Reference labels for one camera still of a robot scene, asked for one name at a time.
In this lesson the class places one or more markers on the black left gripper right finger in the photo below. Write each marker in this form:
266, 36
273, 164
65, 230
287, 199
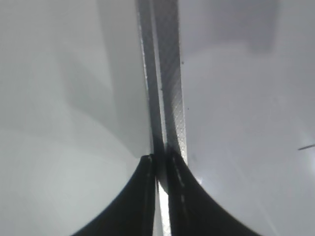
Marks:
192, 211

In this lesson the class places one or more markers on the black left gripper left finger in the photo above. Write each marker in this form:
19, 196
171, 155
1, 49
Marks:
132, 212

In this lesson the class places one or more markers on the white whiteboard with grey frame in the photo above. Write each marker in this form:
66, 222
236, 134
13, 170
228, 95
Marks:
231, 88

